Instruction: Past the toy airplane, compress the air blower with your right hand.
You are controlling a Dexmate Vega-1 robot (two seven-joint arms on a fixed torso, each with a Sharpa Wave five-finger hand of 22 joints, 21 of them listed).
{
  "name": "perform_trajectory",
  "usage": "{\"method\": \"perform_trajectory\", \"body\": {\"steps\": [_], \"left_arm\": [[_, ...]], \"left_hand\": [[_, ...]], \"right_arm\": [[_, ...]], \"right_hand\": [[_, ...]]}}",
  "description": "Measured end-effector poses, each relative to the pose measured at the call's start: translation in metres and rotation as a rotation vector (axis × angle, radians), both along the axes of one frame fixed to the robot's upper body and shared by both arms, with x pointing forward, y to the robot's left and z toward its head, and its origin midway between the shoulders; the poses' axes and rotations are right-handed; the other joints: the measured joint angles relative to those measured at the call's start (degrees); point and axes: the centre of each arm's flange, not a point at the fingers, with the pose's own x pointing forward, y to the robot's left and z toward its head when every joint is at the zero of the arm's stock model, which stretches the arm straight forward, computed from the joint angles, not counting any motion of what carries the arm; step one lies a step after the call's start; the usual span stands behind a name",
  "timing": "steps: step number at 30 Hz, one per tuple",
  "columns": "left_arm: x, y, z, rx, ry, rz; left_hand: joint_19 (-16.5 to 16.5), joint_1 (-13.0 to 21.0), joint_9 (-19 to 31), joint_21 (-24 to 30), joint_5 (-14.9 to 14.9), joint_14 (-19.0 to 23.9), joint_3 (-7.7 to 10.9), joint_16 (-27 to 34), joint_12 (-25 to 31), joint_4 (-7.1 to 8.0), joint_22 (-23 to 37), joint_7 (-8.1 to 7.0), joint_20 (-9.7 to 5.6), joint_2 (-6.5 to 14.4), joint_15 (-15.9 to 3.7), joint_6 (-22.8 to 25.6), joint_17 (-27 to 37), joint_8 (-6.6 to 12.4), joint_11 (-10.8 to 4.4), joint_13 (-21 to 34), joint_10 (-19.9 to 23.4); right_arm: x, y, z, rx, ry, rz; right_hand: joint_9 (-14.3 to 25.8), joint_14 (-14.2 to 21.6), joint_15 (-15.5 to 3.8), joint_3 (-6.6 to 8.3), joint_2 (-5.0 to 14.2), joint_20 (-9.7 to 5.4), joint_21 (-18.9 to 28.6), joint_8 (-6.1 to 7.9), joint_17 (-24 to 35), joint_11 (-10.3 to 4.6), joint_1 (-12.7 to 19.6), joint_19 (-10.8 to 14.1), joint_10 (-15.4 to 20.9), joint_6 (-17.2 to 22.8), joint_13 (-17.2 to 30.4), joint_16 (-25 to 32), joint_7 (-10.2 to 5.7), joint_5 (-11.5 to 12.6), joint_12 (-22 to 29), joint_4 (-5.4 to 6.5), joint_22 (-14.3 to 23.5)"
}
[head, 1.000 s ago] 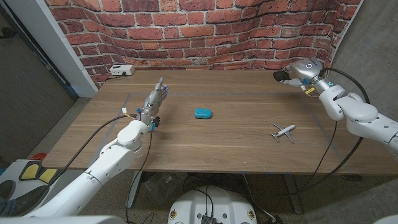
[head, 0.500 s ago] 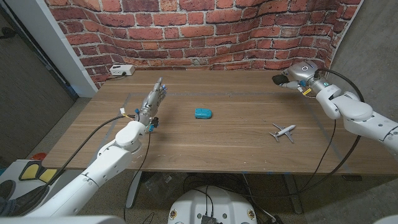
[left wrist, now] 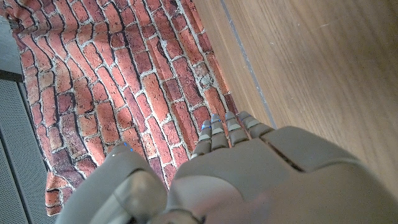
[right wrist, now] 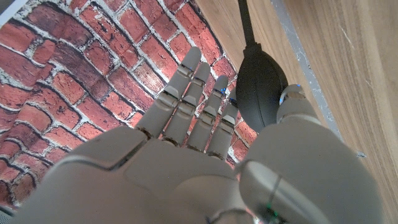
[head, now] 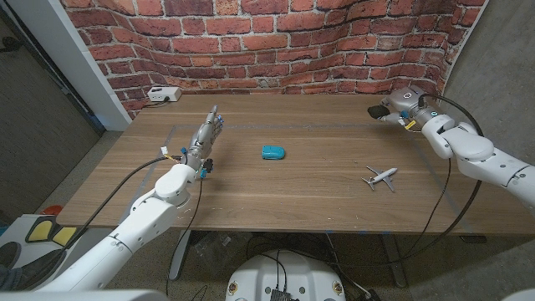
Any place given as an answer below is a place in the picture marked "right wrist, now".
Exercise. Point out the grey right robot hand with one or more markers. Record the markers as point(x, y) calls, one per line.
point(174, 180)

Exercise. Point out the black rubber air blower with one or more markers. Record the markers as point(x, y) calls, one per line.
point(259, 93)

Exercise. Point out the red brick printed backdrop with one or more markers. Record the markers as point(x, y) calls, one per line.
point(77, 71)

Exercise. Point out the grey tape outline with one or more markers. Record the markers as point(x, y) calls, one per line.
point(298, 53)

